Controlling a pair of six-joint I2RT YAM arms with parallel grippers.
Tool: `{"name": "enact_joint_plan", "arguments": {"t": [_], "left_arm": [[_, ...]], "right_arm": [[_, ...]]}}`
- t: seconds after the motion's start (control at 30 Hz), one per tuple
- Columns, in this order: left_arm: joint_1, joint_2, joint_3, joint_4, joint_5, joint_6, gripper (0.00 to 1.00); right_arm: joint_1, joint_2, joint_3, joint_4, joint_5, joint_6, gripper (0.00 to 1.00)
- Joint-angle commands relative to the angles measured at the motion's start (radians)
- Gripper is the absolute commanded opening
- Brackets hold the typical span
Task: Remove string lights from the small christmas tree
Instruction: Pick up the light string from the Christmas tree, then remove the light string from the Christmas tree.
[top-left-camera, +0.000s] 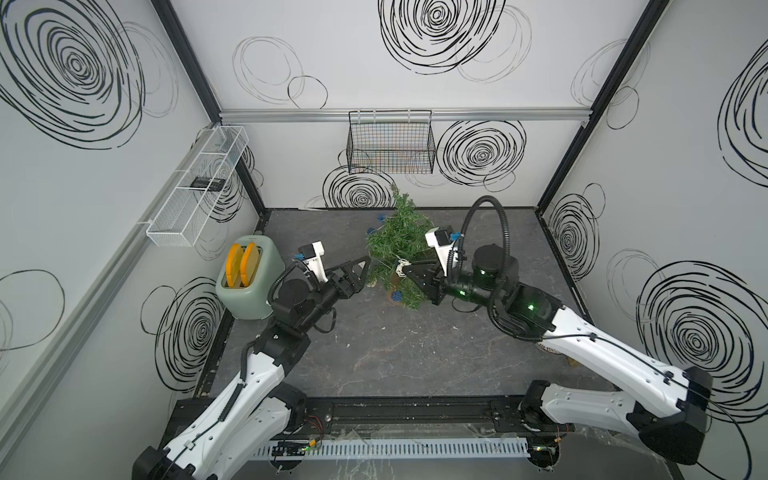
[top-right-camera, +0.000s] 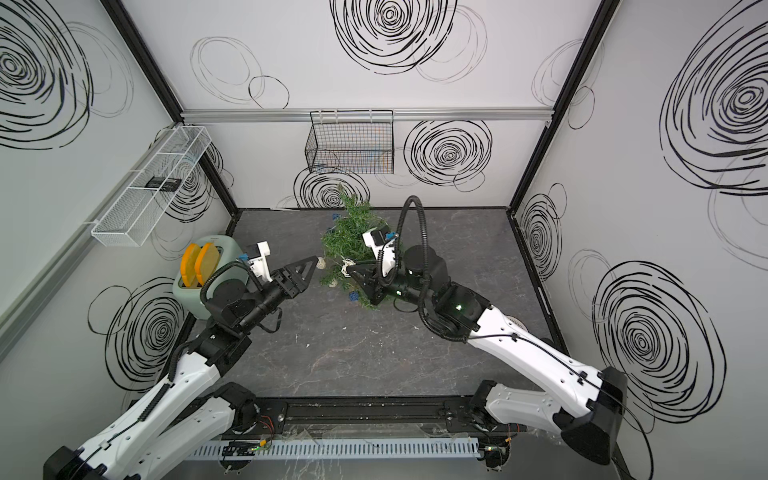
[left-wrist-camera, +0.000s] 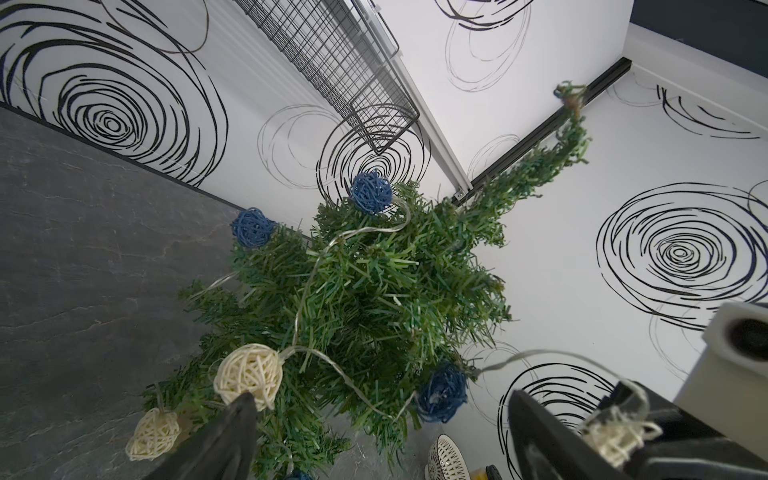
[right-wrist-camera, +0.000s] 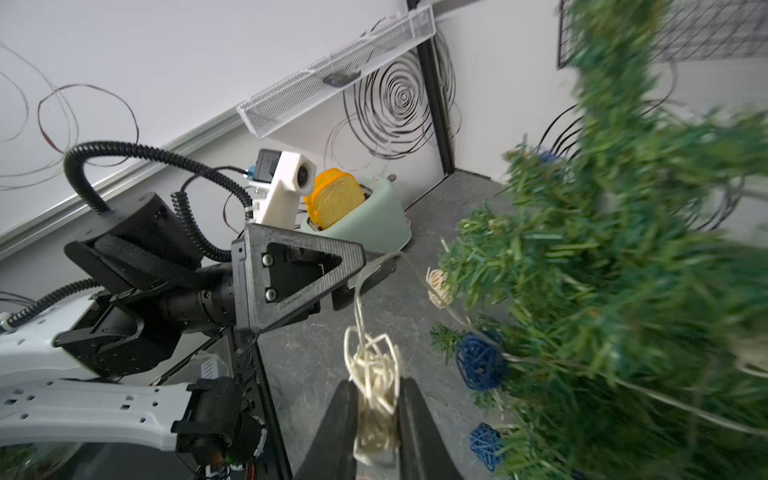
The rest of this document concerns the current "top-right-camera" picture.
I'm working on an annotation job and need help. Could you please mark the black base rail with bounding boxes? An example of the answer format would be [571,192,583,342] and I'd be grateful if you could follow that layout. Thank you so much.
[247,395,499,438]

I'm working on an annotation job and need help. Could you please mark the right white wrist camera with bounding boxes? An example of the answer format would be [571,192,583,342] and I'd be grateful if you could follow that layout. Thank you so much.
[362,227,398,275]

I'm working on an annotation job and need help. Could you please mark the small green christmas tree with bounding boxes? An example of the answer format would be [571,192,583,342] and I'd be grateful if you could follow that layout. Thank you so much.
[320,187,388,310]

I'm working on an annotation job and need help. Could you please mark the aluminium wall rail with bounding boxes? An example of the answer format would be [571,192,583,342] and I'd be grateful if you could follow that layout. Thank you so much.
[0,128,175,361]
[181,106,554,124]

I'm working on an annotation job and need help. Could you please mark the white round strainer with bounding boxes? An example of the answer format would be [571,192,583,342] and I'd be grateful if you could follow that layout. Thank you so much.
[506,316,529,333]

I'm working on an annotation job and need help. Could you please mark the white wire wall shelf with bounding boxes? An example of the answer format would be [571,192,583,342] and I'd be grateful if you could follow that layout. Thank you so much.
[91,125,212,247]

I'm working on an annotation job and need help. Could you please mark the string lights with rattan balls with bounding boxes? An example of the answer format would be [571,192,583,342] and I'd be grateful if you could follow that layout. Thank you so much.
[320,224,368,293]

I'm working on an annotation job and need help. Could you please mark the black left corner post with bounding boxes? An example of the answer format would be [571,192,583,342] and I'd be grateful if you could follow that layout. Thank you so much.
[99,0,239,218]

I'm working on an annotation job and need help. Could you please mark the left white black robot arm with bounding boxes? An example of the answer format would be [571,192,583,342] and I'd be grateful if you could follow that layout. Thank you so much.
[43,256,319,479]

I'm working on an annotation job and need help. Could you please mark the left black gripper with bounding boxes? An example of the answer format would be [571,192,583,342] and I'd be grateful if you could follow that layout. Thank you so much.
[238,257,316,337]

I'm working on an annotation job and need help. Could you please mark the aluminium wall rail back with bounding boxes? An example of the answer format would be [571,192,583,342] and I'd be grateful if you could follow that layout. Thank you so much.
[181,106,554,124]

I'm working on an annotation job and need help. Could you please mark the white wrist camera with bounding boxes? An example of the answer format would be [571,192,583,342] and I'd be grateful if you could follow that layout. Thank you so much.
[362,227,398,275]
[238,241,272,283]

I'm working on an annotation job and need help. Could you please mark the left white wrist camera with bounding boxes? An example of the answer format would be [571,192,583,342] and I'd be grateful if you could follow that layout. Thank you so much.
[238,241,272,283]

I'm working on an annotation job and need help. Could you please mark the small black item in shelf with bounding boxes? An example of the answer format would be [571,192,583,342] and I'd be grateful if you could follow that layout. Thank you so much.
[144,176,182,192]

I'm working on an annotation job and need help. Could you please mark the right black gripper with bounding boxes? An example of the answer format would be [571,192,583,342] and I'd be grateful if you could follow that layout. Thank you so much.
[348,256,435,313]

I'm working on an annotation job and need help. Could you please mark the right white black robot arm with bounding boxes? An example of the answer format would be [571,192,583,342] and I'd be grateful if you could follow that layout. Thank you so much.
[346,195,628,465]

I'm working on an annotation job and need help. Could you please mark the aluminium wall rail left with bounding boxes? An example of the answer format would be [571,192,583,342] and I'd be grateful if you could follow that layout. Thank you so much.
[0,128,175,361]

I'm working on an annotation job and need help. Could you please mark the grey slotted cable duct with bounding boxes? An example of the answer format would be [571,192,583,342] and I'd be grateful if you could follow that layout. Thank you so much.
[187,437,481,462]

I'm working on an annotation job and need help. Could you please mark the black wire wall basket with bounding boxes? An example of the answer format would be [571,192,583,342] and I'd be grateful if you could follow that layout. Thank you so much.
[304,120,395,174]

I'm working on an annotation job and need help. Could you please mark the black corner frame post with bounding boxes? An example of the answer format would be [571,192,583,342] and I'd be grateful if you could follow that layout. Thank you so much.
[508,0,620,215]

